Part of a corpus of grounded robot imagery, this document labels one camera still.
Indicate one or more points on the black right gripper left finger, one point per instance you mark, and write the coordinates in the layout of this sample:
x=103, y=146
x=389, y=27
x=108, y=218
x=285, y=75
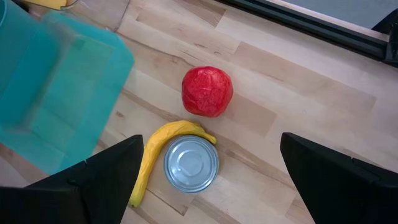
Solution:
x=68, y=196

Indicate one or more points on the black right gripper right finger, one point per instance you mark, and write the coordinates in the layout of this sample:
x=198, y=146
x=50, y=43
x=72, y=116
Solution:
x=345, y=189

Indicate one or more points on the yellow banana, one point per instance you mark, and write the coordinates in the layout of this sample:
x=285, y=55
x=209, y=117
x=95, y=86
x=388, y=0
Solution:
x=152, y=149

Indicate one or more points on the red round fruit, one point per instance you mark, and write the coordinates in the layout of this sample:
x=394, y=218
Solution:
x=207, y=91

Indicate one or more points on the translucent teal plastic tray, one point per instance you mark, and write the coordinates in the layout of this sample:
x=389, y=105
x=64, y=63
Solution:
x=93, y=102

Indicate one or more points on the silver can with green label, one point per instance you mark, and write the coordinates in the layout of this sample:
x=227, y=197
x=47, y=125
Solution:
x=191, y=163

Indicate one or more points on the black aluminium table frame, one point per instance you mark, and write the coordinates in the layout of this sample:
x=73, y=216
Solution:
x=311, y=28

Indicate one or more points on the black frame clamp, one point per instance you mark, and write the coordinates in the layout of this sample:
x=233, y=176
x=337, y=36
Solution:
x=388, y=21

